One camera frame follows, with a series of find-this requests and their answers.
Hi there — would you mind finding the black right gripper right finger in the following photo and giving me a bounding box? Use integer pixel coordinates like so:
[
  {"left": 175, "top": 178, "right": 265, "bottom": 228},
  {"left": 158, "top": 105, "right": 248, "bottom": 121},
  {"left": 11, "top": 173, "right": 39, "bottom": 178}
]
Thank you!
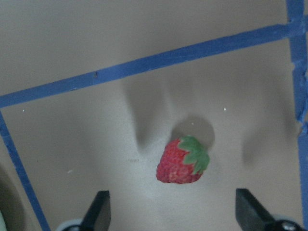
[{"left": 235, "top": 188, "right": 279, "bottom": 231}]

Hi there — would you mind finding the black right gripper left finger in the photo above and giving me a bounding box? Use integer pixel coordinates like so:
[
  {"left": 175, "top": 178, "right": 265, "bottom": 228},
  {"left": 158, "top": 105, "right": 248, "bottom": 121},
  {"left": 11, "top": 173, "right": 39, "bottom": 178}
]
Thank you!
[{"left": 80, "top": 191, "right": 111, "bottom": 231}]

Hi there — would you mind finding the red strawberry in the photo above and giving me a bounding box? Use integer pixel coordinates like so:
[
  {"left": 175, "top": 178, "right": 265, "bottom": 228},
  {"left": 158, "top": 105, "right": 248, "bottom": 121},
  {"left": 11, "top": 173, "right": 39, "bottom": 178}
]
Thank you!
[{"left": 156, "top": 135, "right": 210, "bottom": 184}]

